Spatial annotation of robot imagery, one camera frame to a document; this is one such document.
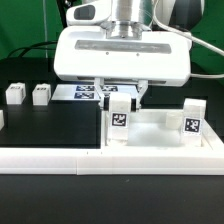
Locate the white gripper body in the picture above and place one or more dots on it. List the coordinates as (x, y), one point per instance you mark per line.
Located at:
(115, 41)

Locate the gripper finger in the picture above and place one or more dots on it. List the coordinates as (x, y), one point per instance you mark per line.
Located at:
(104, 101)
(141, 88)

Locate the white square table top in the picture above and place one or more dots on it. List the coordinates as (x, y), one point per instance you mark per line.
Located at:
(160, 128)

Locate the white sheet with markers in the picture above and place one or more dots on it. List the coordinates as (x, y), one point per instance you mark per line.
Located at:
(72, 92)

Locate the white L-shaped fence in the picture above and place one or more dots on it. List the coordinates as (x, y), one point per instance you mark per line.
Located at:
(112, 161)

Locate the white block at left edge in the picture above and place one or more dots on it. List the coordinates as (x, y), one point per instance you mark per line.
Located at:
(1, 119)

